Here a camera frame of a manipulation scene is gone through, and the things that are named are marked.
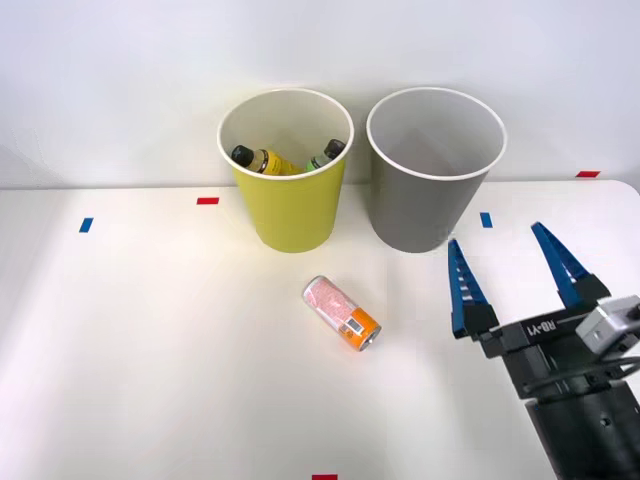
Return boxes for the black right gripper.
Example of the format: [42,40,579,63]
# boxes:
[447,221,627,401]

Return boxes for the green label plastic bottle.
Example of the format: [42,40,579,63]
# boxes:
[305,138,347,173]

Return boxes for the grey plastic waste bin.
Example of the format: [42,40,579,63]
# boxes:
[365,87,508,254]

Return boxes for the yellow label plastic bottle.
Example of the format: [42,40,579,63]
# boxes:
[230,144,306,176]

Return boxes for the pink and orange drink can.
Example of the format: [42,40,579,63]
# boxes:
[301,275,383,352]

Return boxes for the yellow-green plastic waste bin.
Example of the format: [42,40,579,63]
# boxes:
[216,88,356,254]

